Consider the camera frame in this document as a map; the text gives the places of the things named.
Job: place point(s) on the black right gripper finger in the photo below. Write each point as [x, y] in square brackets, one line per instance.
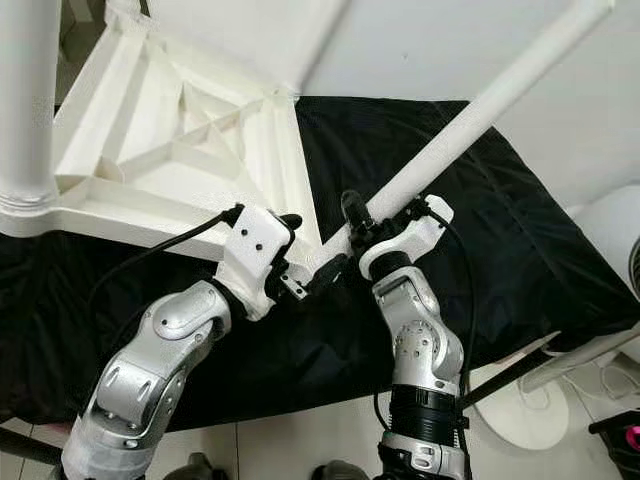
[417, 208]
[354, 212]

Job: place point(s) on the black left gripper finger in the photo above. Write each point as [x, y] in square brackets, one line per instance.
[322, 278]
[289, 222]

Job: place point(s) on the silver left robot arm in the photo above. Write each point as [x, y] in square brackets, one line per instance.
[150, 360]

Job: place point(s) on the black fabric table cover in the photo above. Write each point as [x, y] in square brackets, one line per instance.
[530, 280]

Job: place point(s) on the black metal table leg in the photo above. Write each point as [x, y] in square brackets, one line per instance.
[32, 445]
[510, 368]

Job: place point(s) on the grey robot left leg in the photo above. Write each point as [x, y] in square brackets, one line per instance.
[192, 468]

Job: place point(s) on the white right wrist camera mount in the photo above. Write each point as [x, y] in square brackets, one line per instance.
[415, 235]

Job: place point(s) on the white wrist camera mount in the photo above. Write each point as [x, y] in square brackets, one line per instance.
[415, 235]
[257, 250]

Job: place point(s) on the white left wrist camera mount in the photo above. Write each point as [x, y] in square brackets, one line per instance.
[257, 250]

